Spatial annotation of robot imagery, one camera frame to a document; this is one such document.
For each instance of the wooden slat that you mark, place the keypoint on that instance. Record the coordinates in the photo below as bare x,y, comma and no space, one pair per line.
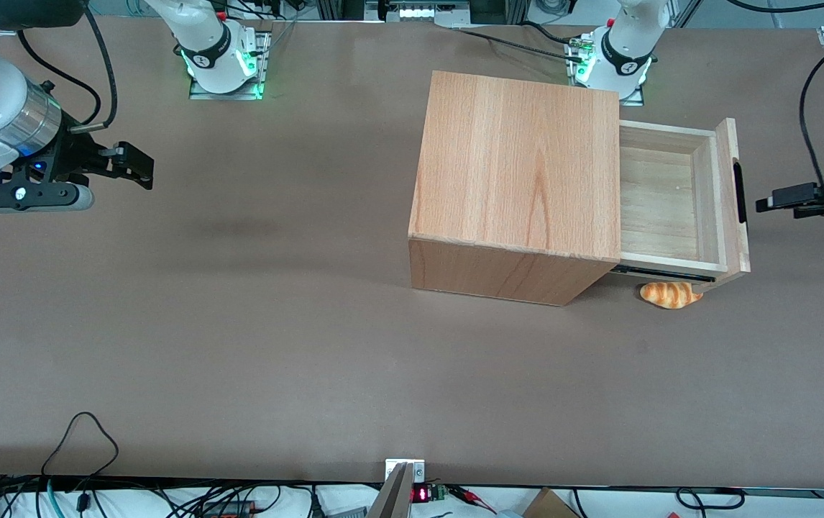
392,496

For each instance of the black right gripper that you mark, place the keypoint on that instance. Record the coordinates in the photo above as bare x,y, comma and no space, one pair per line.
75,157

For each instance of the silver lit device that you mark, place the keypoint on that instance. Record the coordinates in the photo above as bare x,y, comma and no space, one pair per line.
419,11

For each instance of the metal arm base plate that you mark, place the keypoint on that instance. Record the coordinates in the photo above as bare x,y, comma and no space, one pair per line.
265,65
570,54

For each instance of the silver camera mount bracket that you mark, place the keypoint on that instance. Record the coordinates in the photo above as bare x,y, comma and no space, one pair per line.
418,469

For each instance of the brown cardboard piece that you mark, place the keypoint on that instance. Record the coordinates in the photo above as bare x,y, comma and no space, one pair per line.
548,506

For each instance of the orange striped bread roll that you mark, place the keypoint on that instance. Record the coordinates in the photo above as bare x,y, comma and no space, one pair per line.
667,296

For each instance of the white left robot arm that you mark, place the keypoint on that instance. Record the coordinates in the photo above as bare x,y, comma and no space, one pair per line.
624,50

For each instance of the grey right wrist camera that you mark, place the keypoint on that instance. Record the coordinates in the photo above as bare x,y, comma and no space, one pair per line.
24,197

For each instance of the red digit display module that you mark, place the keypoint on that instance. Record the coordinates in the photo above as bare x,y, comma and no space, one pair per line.
420,494

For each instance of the wooden drawer cabinet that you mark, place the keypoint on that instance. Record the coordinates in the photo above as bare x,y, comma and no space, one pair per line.
520,165

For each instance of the red alligator clip lead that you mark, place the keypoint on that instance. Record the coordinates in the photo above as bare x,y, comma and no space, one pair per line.
471,496

